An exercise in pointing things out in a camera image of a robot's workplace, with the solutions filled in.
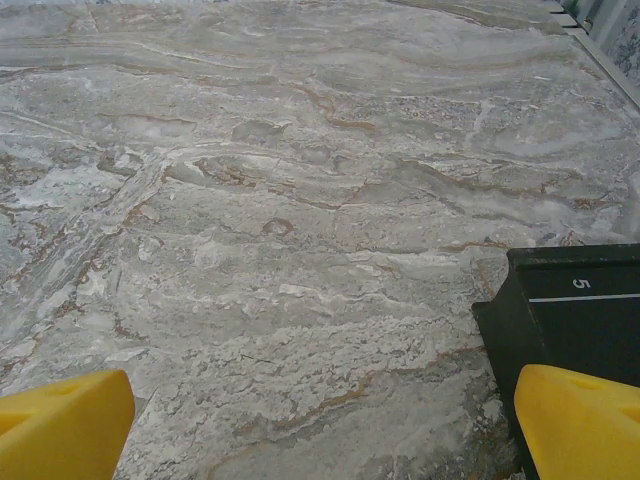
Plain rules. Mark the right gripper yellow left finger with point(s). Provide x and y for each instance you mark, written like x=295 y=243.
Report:
x=60 y=435

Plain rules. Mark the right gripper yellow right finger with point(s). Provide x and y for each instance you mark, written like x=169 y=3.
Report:
x=580 y=435

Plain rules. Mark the black and white chessboard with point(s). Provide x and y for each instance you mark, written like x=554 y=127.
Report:
x=575 y=325

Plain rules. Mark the aluminium side frame rail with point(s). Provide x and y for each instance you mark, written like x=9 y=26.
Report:
x=600 y=55

